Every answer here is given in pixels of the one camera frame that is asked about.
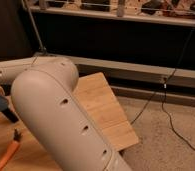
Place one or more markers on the black rectangular stapler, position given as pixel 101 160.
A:
pixel 9 114

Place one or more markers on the cluttered background shelf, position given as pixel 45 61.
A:
pixel 170 12

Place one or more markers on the orange toy carrot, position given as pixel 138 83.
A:
pixel 11 149

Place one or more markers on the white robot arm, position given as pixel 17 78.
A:
pixel 42 95

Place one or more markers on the thin metal pole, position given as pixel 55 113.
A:
pixel 41 46

